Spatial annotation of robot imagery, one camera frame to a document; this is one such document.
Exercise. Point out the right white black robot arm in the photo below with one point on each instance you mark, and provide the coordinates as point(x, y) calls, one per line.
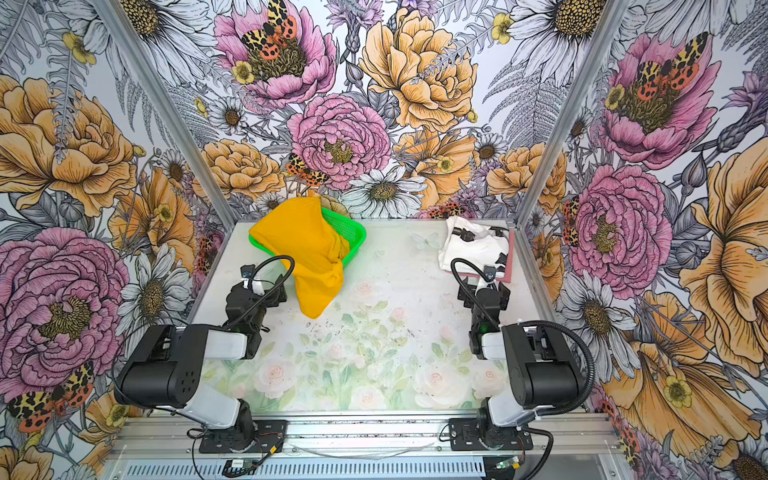
point(550, 368)

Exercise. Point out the white vented cable duct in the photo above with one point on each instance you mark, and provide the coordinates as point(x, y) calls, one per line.
point(462, 467)

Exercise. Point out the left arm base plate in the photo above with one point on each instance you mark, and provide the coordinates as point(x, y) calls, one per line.
point(260, 437)

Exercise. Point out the right aluminium corner post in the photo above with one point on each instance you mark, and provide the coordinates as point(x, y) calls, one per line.
point(607, 28)

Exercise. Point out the left aluminium corner post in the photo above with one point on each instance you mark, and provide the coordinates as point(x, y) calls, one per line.
point(137, 56)

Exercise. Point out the aluminium corner post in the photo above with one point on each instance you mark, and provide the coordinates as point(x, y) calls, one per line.
point(137, 56)
point(607, 28)

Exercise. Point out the white black folded t-shirt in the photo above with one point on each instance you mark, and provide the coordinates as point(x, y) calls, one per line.
point(457, 223)

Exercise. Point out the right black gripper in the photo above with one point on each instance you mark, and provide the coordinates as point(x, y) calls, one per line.
point(485, 291)

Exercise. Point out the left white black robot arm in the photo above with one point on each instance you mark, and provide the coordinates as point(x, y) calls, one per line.
point(164, 370)

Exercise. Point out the green plastic basket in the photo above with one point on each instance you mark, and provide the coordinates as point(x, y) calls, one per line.
point(351, 231)

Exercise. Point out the yellow t-shirt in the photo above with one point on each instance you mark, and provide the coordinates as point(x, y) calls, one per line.
point(316, 288)

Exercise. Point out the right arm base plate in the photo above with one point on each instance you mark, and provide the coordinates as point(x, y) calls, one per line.
point(472, 434)

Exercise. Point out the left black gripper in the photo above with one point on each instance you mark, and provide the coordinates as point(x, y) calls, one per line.
point(264, 287)

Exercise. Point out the aluminium front rail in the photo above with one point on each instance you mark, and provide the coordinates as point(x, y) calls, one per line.
point(364, 435)

